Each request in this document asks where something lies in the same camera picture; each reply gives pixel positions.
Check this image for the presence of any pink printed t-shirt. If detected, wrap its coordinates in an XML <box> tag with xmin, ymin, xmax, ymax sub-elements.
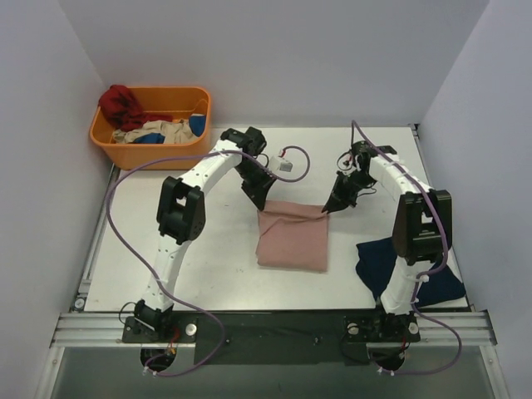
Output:
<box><xmin>255</xmin><ymin>200</ymin><xmax>328</xmax><ymax>273</ymax></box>

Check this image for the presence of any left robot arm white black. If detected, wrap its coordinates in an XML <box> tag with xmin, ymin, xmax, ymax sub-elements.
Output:
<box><xmin>134</xmin><ymin>127</ymin><xmax>275</xmax><ymax>342</ymax></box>

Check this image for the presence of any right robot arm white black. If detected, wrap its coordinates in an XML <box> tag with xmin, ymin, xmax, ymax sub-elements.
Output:
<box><xmin>323</xmin><ymin>140</ymin><xmax>452</xmax><ymax>340</ymax></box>

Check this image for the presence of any folded navy t-shirt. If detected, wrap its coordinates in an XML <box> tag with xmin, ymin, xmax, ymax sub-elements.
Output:
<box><xmin>355</xmin><ymin>238</ymin><xmax>466</xmax><ymax>308</ymax></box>

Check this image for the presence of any blue garment in bin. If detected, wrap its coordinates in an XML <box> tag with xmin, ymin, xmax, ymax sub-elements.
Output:
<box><xmin>133</xmin><ymin>114</ymin><xmax>206</xmax><ymax>145</ymax></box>

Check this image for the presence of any beige garment in bin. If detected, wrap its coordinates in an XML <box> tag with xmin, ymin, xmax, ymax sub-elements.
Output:
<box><xmin>112</xmin><ymin>120</ymin><xmax>197</xmax><ymax>145</ymax></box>

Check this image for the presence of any orange plastic bin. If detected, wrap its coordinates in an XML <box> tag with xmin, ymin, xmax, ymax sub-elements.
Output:
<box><xmin>89</xmin><ymin>86</ymin><xmax>212</xmax><ymax>170</ymax></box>

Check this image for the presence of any red garment in bin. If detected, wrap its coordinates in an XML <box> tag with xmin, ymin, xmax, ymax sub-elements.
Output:
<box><xmin>98</xmin><ymin>85</ymin><xmax>173</xmax><ymax>131</ymax></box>

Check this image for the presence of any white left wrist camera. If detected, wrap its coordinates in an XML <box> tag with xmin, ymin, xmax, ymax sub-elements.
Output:
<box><xmin>268</xmin><ymin>155</ymin><xmax>293</xmax><ymax>173</ymax></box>

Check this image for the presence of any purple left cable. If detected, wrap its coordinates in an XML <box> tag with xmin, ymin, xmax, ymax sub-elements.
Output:
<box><xmin>106</xmin><ymin>145</ymin><xmax>312</xmax><ymax>378</ymax></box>

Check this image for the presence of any purple cable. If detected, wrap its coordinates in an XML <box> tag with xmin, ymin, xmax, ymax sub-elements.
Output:
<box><xmin>351</xmin><ymin>120</ymin><xmax>463</xmax><ymax>377</ymax></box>
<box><xmin>106</xmin><ymin>145</ymin><xmax>312</xmax><ymax>378</ymax></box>

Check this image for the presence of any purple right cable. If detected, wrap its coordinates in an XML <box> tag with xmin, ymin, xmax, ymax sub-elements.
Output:
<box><xmin>351</xmin><ymin>120</ymin><xmax>463</xmax><ymax>377</ymax></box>

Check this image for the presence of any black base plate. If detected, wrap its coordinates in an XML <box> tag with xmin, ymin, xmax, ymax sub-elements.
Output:
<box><xmin>122</xmin><ymin>309</ymin><xmax>421</xmax><ymax>366</ymax></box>

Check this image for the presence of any aluminium frame rail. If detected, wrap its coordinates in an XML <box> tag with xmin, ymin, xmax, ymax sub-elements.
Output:
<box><xmin>52</xmin><ymin>310</ymin><xmax>497</xmax><ymax>347</ymax></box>

